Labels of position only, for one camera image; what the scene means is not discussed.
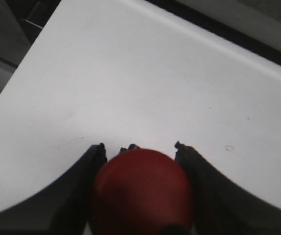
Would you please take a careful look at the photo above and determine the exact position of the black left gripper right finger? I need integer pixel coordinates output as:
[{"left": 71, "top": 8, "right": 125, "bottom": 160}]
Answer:
[{"left": 175, "top": 142, "right": 281, "bottom": 235}]

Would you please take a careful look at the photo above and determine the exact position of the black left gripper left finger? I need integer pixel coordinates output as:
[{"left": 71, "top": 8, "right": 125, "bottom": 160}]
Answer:
[{"left": 0, "top": 143, "right": 107, "bottom": 235}]

